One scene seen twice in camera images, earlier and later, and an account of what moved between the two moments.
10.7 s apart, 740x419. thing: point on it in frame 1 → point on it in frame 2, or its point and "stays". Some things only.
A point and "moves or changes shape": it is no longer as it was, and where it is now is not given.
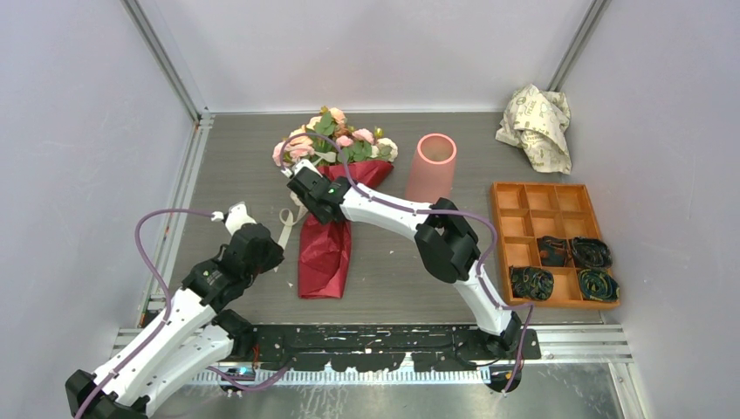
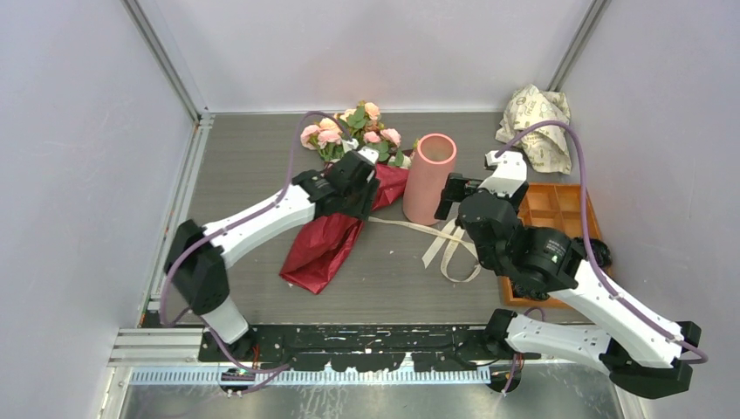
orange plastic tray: x=525 y=211 stays
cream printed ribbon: x=288 y=218 moves or changes shape
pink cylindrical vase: x=432 y=169 stays
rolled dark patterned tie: x=591 y=252 stays
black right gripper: x=311 y=208 → x=455 y=188
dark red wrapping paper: x=325 y=248 moves or changes shape
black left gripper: x=275 y=256 → x=361 y=209
